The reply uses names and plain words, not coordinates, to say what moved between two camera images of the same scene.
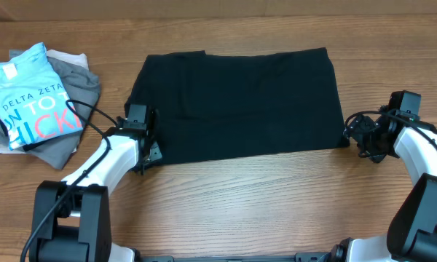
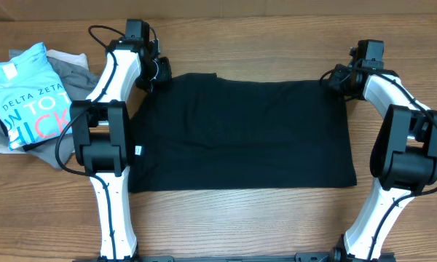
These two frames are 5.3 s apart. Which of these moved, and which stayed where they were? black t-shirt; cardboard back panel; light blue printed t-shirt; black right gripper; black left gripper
Moved: black right gripper; black left gripper; black t-shirt
Stayed: cardboard back panel; light blue printed t-shirt
